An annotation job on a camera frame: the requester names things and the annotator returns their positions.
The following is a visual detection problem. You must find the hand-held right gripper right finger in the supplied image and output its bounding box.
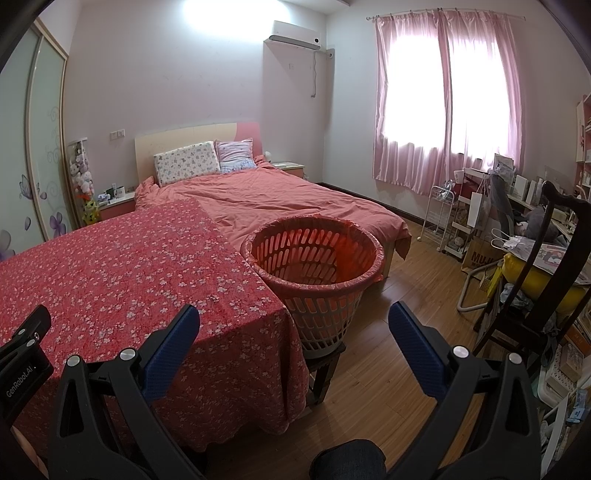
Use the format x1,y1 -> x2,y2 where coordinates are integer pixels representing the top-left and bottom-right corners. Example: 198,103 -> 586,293
388,301 -> 543,480

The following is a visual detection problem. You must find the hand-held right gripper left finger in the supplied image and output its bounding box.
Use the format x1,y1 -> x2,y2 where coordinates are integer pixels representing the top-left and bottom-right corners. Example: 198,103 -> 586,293
48,304 -> 206,480

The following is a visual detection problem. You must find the orange plastic laundry basket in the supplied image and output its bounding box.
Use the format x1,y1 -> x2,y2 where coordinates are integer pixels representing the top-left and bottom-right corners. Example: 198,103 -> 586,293
240,215 -> 386,356

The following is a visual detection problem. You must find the red floral tablecloth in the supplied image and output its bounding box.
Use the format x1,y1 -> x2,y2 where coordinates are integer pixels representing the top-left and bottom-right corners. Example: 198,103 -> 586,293
0,199 -> 311,455

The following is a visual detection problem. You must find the dark wooden stool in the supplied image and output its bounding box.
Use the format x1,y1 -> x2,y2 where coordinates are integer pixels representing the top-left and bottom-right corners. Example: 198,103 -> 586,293
305,344 -> 347,406

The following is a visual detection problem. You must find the brown paper bag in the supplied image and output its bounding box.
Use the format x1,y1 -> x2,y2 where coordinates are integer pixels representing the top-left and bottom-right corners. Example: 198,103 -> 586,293
461,235 -> 502,275

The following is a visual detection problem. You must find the person's knee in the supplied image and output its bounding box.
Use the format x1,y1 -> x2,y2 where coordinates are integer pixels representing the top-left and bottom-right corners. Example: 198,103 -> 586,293
310,438 -> 387,480

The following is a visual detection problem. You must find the yellow cushion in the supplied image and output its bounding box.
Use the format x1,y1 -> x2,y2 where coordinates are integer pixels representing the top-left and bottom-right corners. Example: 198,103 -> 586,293
502,253 -> 591,317

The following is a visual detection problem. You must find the dark wooden chair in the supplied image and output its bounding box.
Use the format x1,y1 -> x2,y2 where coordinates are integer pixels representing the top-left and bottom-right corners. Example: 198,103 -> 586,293
471,181 -> 591,356

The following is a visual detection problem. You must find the white paper bag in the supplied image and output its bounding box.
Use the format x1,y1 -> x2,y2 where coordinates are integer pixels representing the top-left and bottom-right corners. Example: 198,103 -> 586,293
468,191 -> 491,229

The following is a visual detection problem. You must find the pink white nightstand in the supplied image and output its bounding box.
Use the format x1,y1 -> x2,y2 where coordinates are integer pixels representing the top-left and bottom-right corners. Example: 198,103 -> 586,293
96,190 -> 137,221
271,161 -> 306,180

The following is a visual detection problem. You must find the pink curtain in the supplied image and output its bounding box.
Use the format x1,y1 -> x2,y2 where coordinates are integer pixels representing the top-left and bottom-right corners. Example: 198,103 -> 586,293
441,9 -> 527,183
373,14 -> 455,195

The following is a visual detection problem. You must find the white floral pillow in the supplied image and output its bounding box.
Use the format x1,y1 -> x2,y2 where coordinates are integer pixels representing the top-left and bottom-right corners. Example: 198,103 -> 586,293
153,141 -> 222,186

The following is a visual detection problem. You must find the bed with pink duvet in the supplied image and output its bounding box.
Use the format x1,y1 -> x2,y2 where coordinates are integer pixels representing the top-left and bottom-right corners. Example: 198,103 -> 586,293
134,161 -> 413,282

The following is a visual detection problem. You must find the clear tube of plush toys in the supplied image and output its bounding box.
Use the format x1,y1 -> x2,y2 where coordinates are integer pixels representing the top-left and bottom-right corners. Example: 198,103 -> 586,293
68,138 -> 94,201

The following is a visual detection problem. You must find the pink striped pillow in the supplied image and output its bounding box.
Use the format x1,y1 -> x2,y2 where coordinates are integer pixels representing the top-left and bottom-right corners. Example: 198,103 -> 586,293
215,138 -> 257,172

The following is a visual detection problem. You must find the beige wooden headboard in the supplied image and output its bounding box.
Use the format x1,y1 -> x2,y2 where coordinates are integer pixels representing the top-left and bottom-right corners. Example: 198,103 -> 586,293
134,122 -> 262,185

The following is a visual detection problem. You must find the floral sliding wardrobe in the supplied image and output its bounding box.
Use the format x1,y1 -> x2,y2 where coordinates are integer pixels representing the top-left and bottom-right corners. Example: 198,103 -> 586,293
0,21 -> 77,261

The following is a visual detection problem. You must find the white air conditioner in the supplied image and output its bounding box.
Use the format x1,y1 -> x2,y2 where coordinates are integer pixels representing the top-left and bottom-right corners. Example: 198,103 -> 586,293
270,21 -> 322,51

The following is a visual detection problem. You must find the white wire cart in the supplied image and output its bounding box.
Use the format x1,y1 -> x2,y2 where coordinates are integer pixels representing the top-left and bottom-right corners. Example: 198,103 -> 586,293
421,185 -> 458,245

